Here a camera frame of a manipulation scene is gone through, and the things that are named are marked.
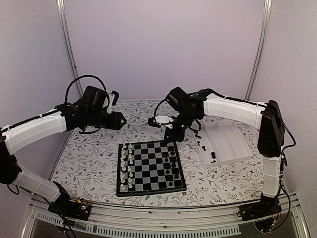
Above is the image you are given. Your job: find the floral patterned table mat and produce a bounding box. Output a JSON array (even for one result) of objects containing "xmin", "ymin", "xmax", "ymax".
[{"xmin": 48, "ymin": 100, "xmax": 285, "ymax": 208}]

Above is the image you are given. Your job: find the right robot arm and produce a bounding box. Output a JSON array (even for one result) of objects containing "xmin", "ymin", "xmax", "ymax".
[{"xmin": 164, "ymin": 87, "xmax": 285, "ymax": 216}]

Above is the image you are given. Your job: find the black and grey chessboard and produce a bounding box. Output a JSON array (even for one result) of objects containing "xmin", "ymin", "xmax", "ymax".
[{"xmin": 116, "ymin": 141, "xmax": 187, "ymax": 197}]

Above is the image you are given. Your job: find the aluminium frame post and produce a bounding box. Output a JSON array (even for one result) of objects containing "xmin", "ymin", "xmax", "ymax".
[
  {"xmin": 244, "ymin": 0, "xmax": 272, "ymax": 100},
  {"xmin": 55, "ymin": 0, "xmax": 87, "ymax": 105}
]

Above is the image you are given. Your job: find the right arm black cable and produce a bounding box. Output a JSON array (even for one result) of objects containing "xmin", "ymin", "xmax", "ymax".
[{"xmin": 277, "ymin": 116, "xmax": 297, "ymax": 154}]

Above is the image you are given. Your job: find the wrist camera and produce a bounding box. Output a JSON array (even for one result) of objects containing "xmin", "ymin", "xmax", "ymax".
[
  {"xmin": 107, "ymin": 90, "xmax": 119, "ymax": 114},
  {"xmin": 148, "ymin": 115, "xmax": 174, "ymax": 129}
]

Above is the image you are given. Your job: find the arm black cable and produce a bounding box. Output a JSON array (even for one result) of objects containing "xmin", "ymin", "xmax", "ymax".
[
  {"xmin": 277, "ymin": 116, "xmax": 297, "ymax": 154},
  {"xmin": 64, "ymin": 75, "xmax": 108, "ymax": 105}
]

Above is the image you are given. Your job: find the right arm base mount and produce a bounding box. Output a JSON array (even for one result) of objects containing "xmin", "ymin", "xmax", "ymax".
[{"xmin": 237, "ymin": 198, "xmax": 282, "ymax": 233}]

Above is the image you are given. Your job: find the right aluminium frame post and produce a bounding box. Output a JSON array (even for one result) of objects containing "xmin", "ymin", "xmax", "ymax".
[{"xmin": 244, "ymin": 0, "xmax": 272, "ymax": 100}]

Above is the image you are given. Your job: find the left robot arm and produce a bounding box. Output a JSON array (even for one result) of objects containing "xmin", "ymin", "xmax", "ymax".
[{"xmin": 0, "ymin": 86, "xmax": 126, "ymax": 215}]

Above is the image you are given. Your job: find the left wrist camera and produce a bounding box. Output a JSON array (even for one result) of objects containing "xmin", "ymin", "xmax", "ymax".
[{"xmin": 107, "ymin": 90, "xmax": 119, "ymax": 114}]

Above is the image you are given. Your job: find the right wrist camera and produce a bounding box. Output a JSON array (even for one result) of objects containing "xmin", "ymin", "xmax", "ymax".
[{"xmin": 148, "ymin": 115, "xmax": 174, "ymax": 129}]

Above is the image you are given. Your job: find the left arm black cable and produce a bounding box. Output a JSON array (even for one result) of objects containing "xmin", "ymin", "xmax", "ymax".
[{"xmin": 64, "ymin": 75, "xmax": 108, "ymax": 105}]

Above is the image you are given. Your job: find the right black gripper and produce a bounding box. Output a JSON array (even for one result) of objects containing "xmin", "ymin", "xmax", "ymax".
[{"xmin": 164, "ymin": 111, "xmax": 198, "ymax": 144}]

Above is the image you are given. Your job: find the left aluminium frame post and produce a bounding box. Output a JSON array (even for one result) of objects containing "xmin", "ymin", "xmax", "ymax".
[{"xmin": 55, "ymin": 0, "xmax": 87, "ymax": 105}]

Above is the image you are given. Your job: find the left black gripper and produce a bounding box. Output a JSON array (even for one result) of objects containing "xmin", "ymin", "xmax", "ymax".
[{"xmin": 87, "ymin": 109, "xmax": 127, "ymax": 130}]

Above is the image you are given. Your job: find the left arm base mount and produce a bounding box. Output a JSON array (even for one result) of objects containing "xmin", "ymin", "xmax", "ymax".
[{"xmin": 48, "ymin": 197, "xmax": 91, "ymax": 221}]

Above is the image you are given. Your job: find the aluminium front rail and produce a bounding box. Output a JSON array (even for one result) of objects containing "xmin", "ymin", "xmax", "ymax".
[{"xmin": 21, "ymin": 193, "xmax": 310, "ymax": 238}]

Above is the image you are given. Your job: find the white plastic piece tray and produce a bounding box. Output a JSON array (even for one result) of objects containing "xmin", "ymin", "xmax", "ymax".
[{"xmin": 195, "ymin": 120, "xmax": 253, "ymax": 168}]

